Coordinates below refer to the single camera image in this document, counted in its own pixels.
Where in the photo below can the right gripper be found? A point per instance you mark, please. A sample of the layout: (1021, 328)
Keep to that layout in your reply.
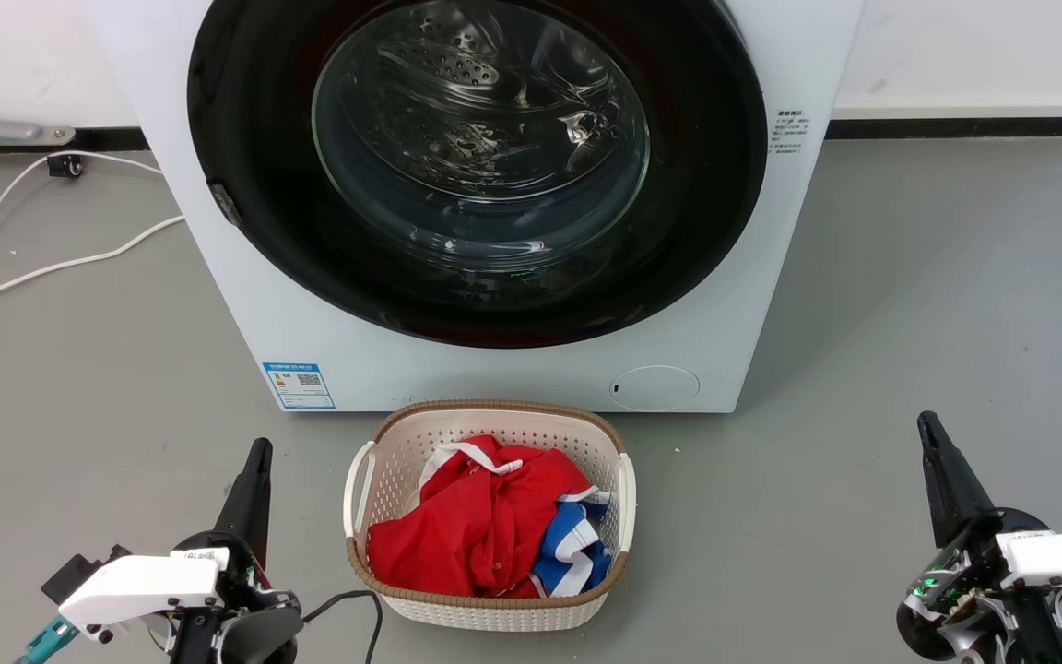
(955, 618)

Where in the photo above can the small black floor clip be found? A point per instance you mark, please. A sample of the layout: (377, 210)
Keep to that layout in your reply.
(64, 165)

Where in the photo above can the red garment with white trim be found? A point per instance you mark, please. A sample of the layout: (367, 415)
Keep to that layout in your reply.
(476, 526)

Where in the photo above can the stainless steel washer drum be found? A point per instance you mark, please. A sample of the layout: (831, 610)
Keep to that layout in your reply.
(443, 65)

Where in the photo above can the white plastic laundry basket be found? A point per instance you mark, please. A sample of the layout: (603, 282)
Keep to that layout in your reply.
(494, 613)

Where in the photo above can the blue and white garment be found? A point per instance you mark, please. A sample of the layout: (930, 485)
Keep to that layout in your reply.
(568, 542)

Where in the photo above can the round white filter cover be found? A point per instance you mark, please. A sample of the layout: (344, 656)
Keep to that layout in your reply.
(655, 389)

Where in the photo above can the black round glass washer door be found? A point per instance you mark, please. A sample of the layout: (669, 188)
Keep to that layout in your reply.
(702, 231)

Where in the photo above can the blue energy label sticker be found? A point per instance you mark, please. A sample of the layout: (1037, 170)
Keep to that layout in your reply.
(299, 385)

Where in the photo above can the small printed text sticker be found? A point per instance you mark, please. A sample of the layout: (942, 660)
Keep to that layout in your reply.
(789, 131)

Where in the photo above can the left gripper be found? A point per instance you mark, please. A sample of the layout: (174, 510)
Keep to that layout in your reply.
(254, 636)

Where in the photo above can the white front-load washing machine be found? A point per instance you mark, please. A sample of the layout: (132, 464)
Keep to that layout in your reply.
(494, 378)

